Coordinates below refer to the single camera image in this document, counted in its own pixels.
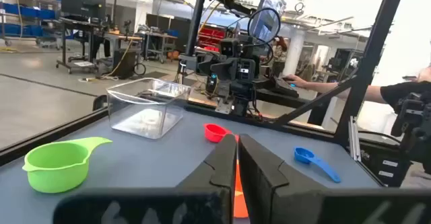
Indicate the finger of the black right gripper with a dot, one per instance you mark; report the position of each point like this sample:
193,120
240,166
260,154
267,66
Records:
224,69
207,64

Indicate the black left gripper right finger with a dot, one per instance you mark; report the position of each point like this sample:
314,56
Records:
269,190

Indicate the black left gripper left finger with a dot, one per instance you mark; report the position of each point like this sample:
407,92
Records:
208,183

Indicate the small blue measuring cup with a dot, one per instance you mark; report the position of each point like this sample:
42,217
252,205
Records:
304,155

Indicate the red measuring cup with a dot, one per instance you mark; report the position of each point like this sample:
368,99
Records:
213,133

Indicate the green measuring cup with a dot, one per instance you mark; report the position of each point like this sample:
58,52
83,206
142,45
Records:
57,163

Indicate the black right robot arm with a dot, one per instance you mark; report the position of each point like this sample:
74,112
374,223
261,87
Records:
242,96

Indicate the clear plastic basket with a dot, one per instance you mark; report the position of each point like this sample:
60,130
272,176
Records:
148,116

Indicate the red bin rack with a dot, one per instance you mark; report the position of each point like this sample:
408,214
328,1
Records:
212,35

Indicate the black keyboard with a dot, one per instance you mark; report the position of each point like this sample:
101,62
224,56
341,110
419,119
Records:
284,87

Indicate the person's hand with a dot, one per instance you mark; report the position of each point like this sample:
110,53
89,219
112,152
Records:
293,80

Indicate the white pillar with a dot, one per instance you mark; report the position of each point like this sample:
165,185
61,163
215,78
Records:
293,52

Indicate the black stand pole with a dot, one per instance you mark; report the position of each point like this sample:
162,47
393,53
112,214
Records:
197,15

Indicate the metal workbench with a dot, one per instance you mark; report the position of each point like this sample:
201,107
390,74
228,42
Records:
161,35

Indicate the tilted flat monitor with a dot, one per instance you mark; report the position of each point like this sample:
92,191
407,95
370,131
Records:
272,2

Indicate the black computer tower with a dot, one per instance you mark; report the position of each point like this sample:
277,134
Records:
125,64

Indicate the black box with white labels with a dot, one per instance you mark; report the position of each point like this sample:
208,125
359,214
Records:
387,170

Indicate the black monitor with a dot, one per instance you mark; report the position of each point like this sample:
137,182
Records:
82,3

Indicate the black rolling cart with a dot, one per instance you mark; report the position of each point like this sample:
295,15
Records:
64,42

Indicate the person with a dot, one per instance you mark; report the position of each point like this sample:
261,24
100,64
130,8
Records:
404,91

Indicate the shelf with blue bins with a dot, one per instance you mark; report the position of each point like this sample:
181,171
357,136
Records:
30,12

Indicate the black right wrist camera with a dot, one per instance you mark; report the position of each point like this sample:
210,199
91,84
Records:
229,47

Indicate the black table frame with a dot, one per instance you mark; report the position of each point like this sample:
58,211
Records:
370,56

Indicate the black table-level camera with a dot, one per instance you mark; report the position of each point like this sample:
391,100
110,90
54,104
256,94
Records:
412,116

